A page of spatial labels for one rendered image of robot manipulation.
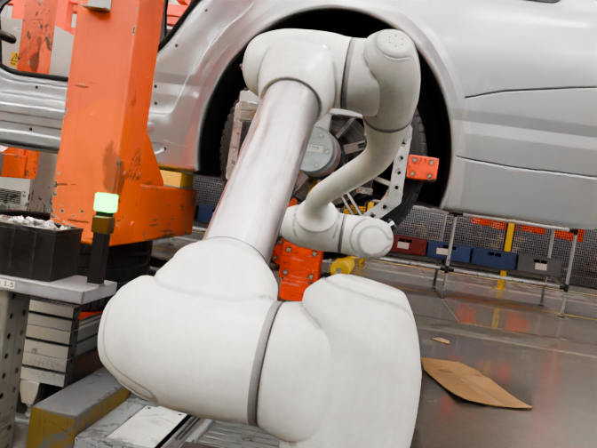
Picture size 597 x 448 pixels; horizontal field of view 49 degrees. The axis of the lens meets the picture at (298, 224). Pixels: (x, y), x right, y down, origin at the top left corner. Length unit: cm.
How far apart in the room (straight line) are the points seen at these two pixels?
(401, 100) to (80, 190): 87
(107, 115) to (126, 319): 96
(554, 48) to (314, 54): 111
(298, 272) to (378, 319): 125
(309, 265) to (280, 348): 123
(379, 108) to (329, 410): 64
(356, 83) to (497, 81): 97
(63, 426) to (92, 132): 71
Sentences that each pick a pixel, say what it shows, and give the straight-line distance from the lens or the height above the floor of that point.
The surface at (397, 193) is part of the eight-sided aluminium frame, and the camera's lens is 195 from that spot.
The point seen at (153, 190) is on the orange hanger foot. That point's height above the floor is 67.
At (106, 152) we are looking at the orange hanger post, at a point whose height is 75.
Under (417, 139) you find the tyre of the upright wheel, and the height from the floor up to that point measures 94.
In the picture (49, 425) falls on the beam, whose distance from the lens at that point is 173.
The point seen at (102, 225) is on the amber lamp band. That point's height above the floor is 59.
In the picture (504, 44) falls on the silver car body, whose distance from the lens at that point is 213.
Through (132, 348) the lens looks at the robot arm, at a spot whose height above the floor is 52.
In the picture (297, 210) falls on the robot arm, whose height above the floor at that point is 68.
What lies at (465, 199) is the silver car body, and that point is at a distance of 206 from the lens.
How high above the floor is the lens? 73
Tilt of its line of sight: 3 degrees down
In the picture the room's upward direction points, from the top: 9 degrees clockwise
